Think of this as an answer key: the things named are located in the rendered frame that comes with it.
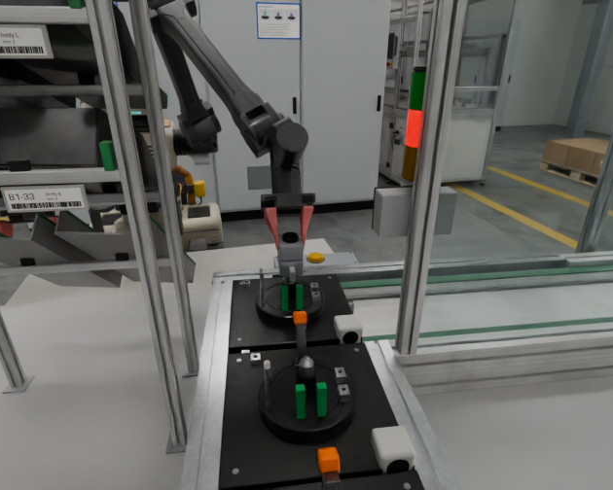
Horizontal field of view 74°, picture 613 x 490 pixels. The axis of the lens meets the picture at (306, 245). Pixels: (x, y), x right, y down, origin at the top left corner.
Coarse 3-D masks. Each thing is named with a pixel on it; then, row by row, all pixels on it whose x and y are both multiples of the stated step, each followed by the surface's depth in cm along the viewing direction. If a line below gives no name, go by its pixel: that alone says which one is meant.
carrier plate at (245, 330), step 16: (240, 288) 88; (256, 288) 88; (320, 288) 88; (336, 288) 88; (240, 304) 82; (336, 304) 82; (240, 320) 77; (256, 320) 77; (320, 320) 77; (240, 336) 73; (256, 336) 73; (272, 336) 73; (288, 336) 73; (320, 336) 73; (336, 336) 73; (240, 352) 71
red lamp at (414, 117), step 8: (408, 112) 58; (416, 112) 56; (408, 120) 58; (416, 120) 56; (408, 128) 58; (416, 128) 57; (408, 136) 58; (416, 136) 57; (408, 144) 58; (416, 144) 57
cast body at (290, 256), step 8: (288, 232) 76; (280, 240) 75; (288, 240) 74; (296, 240) 75; (280, 248) 73; (288, 248) 73; (296, 248) 74; (280, 256) 74; (288, 256) 74; (296, 256) 74; (280, 264) 74; (288, 264) 74; (296, 264) 74; (280, 272) 75; (288, 272) 75; (296, 272) 75
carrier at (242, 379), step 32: (256, 352) 69; (288, 352) 69; (320, 352) 69; (352, 352) 69; (256, 384) 62; (288, 384) 59; (320, 384) 53; (352, 384) 60; (224, 416) 57; (256, 416) 57; (288, 416) 54; (320, 416) 54; (352, 416) 57; (384, 416) 57; (224, 448) 52; (256, 448) 52; (288, 448) 52; (352, 448) 52; (384, 448) 50; (224, 480) 48; (256, 480) 48; (288, 480) 48; (320, 480) 49
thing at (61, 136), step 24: (0, 120) 49; (24, 120) 49; (48, 120) 49; (72, 120) 49; (96, 120) 49; (0, 144) 49; (24, 144) 49; (48, 144) 49; (72, 144) 49; (96, 144) 49; (144, 144) 61; (0, 168) 50; (48, 168) 49; (144, 168) 61
